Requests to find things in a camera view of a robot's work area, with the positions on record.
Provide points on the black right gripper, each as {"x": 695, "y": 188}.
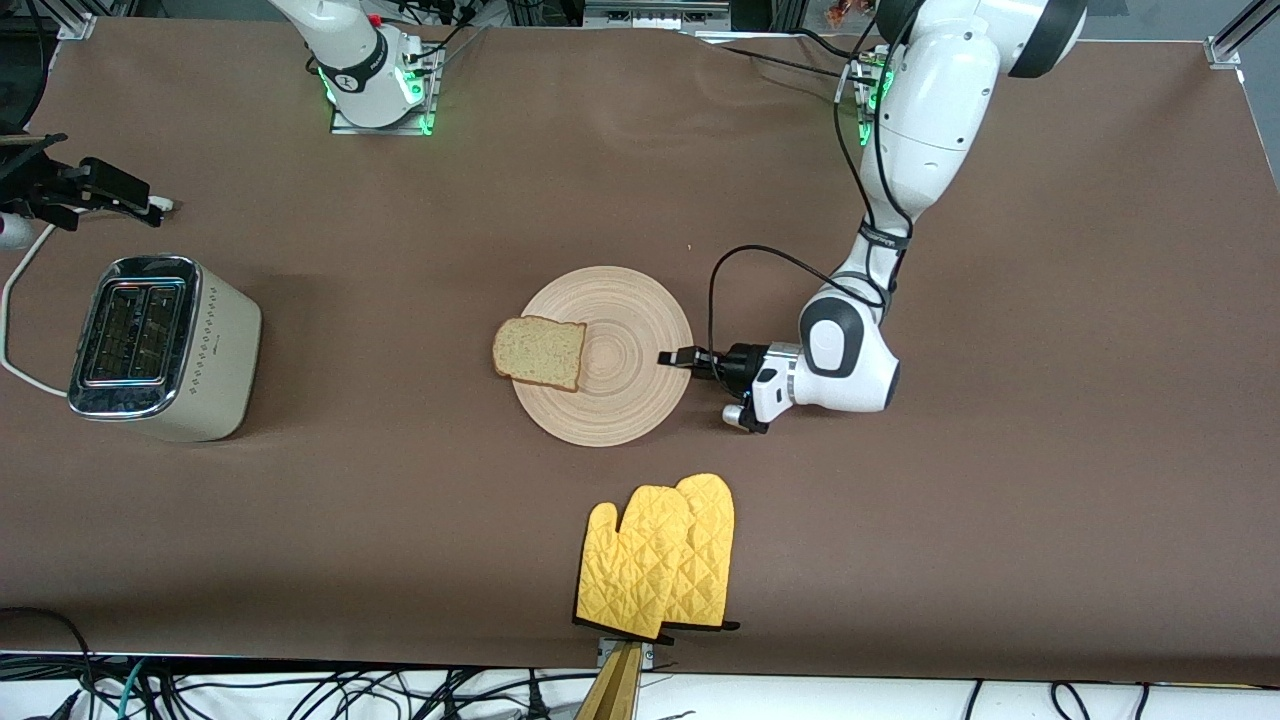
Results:
{"x": 48, "y": 187}

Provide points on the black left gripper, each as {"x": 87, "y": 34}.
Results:
{"x": 743, "y": 363}

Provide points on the round wooden plate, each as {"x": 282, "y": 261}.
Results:
{"x": 630, "y": 340}

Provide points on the slice of seeded bread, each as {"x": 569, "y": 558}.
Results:
{"x": 540, "y": 352}

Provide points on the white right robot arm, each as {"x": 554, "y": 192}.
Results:
{"x": 350, "y": 40}

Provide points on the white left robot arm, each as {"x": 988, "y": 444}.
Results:
{"x": 930, "y": 120}

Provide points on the cream and chrome toaster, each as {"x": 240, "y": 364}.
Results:
{"x": 215, "y": 350}

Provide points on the yellow quilted oven mitt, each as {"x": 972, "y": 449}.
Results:
{"x": 712, "y": 540}
{"x": 630, "y": 570}

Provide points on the grey electronics box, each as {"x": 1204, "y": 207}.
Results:
{"x": 650, "y": 15}

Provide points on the orange background clutter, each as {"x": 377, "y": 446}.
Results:
{"x": 845, "y": 12}

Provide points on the aluminium frame profile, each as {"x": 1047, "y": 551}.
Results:
{"x": 1222, "y": 52}
{"x": 75, "y": 25}

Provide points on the small metal bracket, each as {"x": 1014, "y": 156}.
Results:
{"x": 648, "y": 655}

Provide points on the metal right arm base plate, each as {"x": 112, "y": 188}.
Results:
{"x": 380, "y": 130}

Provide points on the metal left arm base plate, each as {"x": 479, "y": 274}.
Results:
{"x": 866, "y": 100}

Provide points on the wooden post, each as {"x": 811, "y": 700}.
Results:
{"x": 612, "y": 695}

